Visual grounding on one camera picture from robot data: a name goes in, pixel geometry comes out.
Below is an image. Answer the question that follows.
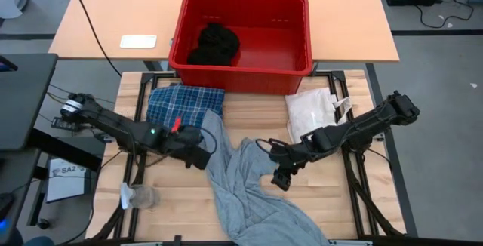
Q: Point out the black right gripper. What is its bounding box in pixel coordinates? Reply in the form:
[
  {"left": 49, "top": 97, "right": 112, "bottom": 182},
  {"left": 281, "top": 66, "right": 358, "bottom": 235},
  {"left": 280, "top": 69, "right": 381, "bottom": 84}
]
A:
[{"left": 269, "top": 138, "right": 307, "bottom": 192}]

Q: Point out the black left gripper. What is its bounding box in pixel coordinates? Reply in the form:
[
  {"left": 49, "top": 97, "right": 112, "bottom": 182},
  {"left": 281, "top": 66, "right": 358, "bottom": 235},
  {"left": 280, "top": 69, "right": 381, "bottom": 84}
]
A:
[{"left": 162, "top": 124, "right": 213, "bottom": 171}]

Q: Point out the light grey garment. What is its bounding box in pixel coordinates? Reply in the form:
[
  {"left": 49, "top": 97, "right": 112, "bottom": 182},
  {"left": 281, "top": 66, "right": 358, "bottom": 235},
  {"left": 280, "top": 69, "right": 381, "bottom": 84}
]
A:
[{"left": 199, "top": 109, "right": 331, "bottom": 246}]

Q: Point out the blue plaid shirt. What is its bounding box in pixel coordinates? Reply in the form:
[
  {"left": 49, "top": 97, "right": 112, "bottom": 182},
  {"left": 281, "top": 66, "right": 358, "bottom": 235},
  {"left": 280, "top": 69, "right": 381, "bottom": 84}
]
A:
[{"left": 146, "top": 83, "right": 226, "bottom": 130}]

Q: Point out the red plastic bin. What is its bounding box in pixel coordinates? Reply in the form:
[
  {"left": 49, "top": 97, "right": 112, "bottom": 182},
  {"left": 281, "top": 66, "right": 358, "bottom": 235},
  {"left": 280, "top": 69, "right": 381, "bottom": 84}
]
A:
[{"left": 168, "top": 0, "right": 314, "bottom": 96}]

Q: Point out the black knit garment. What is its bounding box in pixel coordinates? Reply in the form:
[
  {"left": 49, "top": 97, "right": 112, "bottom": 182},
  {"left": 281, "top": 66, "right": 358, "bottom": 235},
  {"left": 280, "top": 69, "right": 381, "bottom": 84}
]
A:
[{"left": 186, "top": 22, "right": 242, "bottom": 67}]

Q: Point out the black rig side beam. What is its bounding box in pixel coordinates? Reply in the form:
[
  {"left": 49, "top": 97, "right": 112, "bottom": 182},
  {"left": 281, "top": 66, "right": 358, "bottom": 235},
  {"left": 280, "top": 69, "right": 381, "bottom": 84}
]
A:
[{"left": 365, "top": 63, "right": 419, "bottom": 238}]

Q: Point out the white rectangular pad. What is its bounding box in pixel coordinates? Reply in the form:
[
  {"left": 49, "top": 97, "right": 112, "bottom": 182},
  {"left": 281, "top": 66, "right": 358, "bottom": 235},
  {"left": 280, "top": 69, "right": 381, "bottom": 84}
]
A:
[{"left": 119, "top": 34, "right": 158, "bottom": 50}]

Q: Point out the black desk stand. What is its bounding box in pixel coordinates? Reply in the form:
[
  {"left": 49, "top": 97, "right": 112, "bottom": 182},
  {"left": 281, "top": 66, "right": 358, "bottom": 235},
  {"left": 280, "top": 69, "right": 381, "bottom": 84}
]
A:
[{"left": 0, "top": 128, "right": 106, "bottom": 246}]

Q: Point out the white printed paper sheet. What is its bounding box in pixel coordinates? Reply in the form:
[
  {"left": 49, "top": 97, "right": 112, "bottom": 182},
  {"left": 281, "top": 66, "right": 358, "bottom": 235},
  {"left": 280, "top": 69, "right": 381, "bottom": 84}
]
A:
[{"left": 45, "top": 158, "right": 88, "bottom": 204}]

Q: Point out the black power adapter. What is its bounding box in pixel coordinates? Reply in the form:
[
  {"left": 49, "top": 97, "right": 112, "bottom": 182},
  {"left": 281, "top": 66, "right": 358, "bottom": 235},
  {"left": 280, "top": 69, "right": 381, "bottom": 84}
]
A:
[{"left": 51, "top": 116, "right": 78, "bottom": 132}]

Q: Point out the person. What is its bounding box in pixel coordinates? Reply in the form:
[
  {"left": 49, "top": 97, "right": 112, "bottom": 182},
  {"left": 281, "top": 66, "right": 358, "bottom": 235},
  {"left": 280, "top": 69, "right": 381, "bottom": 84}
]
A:
[{"left": 22, "top": 236, "right": 54, "bottom": 246}]

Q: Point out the black desk top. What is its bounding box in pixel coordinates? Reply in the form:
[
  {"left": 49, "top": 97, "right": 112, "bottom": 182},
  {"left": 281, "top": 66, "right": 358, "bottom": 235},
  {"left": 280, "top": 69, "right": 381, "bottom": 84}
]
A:
[{"left": 0, "top": 53, "right": 58, "bottom": 152}]

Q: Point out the black cable over table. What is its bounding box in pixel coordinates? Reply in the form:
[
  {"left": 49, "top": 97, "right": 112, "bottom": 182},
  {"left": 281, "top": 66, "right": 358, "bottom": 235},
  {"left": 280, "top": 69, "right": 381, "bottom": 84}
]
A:
[{"left": 66, "top": 0, "right": 122, "bottom": 77}]

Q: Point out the black floor cable loop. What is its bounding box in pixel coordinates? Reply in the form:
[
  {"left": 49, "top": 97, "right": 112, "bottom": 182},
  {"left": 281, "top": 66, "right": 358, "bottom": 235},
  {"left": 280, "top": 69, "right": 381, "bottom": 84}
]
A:
[{"left": 414, "top": 0, "right": 475, "bottom": 29}]

